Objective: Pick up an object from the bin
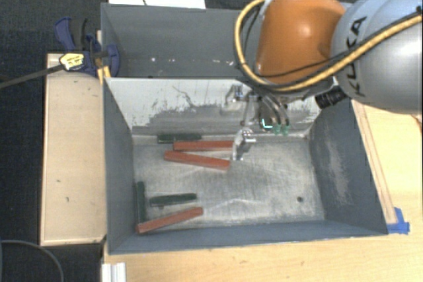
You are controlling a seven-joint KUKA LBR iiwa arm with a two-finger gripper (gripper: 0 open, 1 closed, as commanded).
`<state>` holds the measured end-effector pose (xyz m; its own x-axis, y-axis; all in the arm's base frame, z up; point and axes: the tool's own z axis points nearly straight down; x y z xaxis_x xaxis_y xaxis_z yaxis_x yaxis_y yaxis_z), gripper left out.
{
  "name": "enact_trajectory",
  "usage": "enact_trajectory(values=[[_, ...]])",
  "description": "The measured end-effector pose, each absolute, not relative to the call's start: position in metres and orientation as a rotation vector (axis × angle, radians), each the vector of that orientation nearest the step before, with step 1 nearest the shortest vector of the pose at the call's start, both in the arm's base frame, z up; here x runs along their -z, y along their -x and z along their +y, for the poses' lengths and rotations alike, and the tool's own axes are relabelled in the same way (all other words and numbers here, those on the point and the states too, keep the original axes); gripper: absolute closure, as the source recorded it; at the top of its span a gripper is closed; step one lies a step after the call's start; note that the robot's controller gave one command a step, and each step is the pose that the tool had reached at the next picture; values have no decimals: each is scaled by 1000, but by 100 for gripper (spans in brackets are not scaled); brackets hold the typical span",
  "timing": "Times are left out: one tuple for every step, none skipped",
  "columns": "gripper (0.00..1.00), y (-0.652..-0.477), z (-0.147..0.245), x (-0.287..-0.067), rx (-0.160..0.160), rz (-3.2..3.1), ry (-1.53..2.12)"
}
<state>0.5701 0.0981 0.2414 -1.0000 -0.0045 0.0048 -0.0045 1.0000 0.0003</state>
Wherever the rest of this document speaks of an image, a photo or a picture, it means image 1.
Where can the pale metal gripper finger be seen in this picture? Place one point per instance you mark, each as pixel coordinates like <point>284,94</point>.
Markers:
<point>243,145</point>
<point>236,93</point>

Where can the red-brown flat block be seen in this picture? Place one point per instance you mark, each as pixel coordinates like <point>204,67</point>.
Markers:
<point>205,145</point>
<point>170,219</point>
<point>198,160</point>

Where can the grey metal bin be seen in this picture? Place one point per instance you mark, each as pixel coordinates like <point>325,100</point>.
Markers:
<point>264,185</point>

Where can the pale wood flat board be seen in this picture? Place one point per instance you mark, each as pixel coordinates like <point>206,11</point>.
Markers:
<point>72,155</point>

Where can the black cylinder on white bracket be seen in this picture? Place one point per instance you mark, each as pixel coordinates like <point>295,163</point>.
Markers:
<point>330,98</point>

